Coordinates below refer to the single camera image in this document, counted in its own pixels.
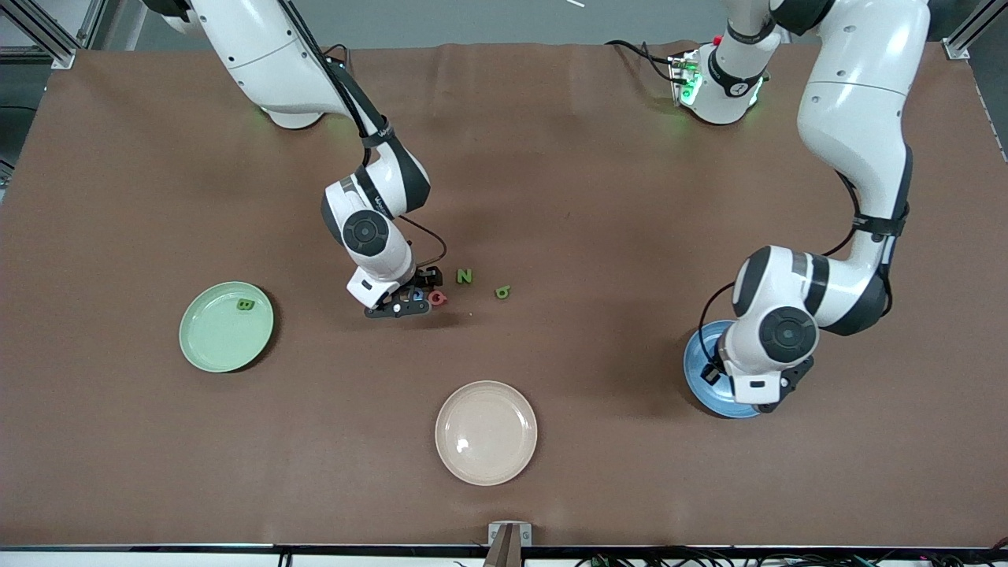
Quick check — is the blue plate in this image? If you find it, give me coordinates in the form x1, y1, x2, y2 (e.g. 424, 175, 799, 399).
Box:
683, 319, 761, 419

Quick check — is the beige plate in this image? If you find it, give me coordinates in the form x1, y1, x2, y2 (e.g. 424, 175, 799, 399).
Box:
435, 380, 539, 487

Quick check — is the brown table mat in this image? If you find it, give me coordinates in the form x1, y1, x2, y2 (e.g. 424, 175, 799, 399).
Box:
0, 41, 1008, 550

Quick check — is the green plate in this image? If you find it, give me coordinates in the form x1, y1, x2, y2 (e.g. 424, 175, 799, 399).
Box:
179, 281, 276, 374

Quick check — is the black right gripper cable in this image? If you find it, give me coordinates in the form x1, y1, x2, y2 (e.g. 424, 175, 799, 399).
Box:
400, 217, 447, 272

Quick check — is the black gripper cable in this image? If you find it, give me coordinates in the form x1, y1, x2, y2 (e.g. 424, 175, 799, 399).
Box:
697, 283, 739, 369
400, 217, 447, 272

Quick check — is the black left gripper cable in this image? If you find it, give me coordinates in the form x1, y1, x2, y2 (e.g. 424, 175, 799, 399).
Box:
697, 283, 739, 369

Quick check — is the silver metal mounting bracket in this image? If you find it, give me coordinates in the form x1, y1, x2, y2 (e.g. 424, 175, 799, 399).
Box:
487, 521, 533, 547

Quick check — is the brown camera post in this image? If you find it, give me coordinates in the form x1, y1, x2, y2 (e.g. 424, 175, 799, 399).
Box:
482, 524, 524, 567

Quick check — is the aluminium frame profile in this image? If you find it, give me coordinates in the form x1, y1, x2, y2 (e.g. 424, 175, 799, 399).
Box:
0, 0, 107, 70
943, 0, 1008, 61

